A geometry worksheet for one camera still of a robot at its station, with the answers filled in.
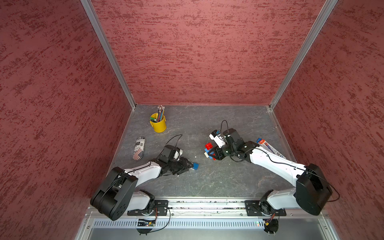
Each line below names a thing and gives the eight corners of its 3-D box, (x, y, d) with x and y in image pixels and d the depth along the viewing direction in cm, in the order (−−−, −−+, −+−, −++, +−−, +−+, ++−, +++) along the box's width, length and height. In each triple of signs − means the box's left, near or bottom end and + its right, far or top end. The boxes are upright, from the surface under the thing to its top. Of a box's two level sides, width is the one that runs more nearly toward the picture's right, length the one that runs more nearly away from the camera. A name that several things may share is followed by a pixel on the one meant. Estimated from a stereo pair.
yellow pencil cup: (153, 132, 106) (149, 122, 96) (155, 123, 111) (151, 112, 102) (165, 132, 106) (162, 122, 96) (167, 123, 111) (164, 112, 102)
